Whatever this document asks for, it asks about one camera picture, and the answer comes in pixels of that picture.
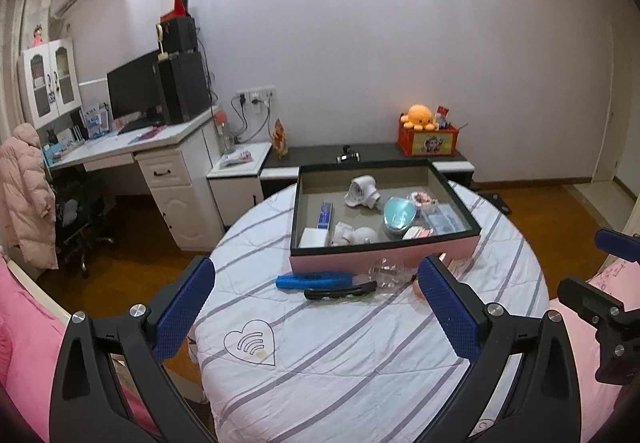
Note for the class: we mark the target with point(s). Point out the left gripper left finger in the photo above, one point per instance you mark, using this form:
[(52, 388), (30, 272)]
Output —
[(87, 403)]

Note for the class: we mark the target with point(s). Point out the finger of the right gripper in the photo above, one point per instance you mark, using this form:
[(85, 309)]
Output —
[(594, 306), (620, 245)]

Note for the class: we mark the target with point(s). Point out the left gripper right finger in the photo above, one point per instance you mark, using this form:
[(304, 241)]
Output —
[(543, 402)]

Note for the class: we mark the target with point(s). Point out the rose gold cylinder cup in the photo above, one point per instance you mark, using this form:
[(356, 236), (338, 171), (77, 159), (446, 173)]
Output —
[(434, 280)]

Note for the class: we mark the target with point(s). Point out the clear dental flossers box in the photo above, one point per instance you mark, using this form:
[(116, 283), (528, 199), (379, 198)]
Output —
[(443, 219)]

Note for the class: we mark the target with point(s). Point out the white pink block toy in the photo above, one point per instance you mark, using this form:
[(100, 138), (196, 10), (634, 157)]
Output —
[(416, 232)]

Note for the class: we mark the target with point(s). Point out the pink block figure toy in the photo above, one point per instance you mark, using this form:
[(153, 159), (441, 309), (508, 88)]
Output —
[(422, 199)]

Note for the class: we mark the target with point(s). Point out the teal round clear case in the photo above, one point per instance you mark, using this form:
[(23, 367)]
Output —
[(398, 216)]

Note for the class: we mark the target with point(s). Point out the white plastic nozzle device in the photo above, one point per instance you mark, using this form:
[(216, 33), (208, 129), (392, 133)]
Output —
[(362, 192)]

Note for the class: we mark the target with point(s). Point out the white power adapter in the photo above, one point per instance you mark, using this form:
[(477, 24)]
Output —
[(313, 237)]

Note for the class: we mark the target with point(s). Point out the blue toothpaste box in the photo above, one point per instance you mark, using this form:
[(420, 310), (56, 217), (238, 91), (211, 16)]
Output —
[(325, 215)]

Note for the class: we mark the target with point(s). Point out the clear glass bottle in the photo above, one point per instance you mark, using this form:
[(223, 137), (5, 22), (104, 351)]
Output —
[(389, 275)]

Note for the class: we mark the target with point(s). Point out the pink quilt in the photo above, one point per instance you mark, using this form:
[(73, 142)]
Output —
[(527, 295)]

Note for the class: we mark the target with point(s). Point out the black floor scale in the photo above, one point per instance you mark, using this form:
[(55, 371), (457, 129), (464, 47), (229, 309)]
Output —
[(496, 200)]

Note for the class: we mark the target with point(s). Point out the white striped table cloth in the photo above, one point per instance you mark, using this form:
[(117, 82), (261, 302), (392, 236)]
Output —
[(277, 367)]

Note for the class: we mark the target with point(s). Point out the black office chair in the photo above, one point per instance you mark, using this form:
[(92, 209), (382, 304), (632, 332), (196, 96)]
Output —
[(82, 204)]

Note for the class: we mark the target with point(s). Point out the pink puffer jacket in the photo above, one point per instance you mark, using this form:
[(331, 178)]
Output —
[(27, 199)]

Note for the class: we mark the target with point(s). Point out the red orange storage box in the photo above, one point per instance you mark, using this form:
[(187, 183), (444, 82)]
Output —
[(438, 143)]

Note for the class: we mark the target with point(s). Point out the pink black storage box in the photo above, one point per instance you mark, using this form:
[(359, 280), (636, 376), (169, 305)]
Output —
[(330, 182)]

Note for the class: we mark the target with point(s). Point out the orange octopus plush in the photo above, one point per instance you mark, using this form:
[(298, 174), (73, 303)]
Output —
[(419, 118)]

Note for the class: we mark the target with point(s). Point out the blue comb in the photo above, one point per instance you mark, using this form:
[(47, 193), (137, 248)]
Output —
[(313, 281)]

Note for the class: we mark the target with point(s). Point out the white desk with drawers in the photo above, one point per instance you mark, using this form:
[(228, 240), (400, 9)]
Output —
[(174, 162)]

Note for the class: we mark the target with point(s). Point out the orange cap water bottle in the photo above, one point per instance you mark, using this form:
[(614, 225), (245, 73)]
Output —
[(225, 135)]

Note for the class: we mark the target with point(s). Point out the black computer monitor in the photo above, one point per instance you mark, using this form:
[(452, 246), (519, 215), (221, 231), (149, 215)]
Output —
[(132, 88)]

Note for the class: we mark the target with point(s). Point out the small orange figurine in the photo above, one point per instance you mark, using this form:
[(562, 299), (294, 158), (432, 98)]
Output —
[(278, 140)]

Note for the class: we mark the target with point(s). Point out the black computer tower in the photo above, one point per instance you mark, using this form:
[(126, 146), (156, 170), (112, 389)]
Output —
[(183, 91)]

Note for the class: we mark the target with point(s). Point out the white glass door cabinet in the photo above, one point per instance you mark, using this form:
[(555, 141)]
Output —
[(48, 82)]

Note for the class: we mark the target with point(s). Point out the black speaker box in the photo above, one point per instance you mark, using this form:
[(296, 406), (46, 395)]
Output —
[(177, 35)]

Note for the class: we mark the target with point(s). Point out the white wall power strip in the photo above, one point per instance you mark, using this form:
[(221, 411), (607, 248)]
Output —
[(262, 94)]

